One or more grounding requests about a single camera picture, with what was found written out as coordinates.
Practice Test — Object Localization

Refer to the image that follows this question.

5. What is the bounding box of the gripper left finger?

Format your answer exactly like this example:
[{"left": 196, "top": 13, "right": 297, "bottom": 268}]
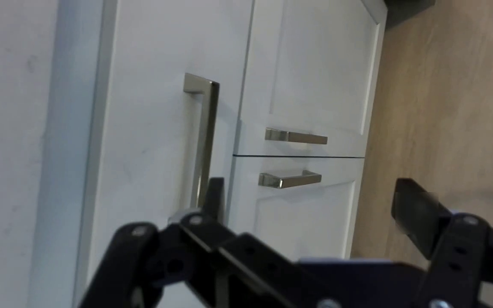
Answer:
[{"left": 77, "top": 177, "right": 329, "bottom": 308}]

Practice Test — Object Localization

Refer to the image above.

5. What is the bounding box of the white cabinet door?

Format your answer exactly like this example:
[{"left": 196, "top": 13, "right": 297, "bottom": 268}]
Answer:
[
  {"left": 232, "top": 0, "right": 388, "bottom": 158},
  {"left": 224, "top": 156, "right": 365, "bottom": 263}
]

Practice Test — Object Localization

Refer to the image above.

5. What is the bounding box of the white drawer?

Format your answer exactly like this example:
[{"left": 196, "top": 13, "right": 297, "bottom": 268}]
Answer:
[{"left": 73, "top": 0, "right": 255, "bottom": 308}]

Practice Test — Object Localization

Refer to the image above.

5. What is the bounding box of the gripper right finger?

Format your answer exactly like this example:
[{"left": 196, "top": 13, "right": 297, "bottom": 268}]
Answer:
[{"left": 391, "top": 178, "right": 493, "bottom": 308}]

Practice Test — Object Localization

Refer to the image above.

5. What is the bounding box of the brushed metal door handle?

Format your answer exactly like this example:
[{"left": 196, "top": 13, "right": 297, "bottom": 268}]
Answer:
[
  {"left": 258, "top": 169, "right": 323, "bottom": 190},
  {"left": 264, "top": 127, "right": 329, "bottom": 145}
]

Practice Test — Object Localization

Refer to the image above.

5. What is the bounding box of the brushed metal drawer handle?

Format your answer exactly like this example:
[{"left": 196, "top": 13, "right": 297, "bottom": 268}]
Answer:
[{"left": 167, "top": 73, "right": 220, "bottom": 225}]

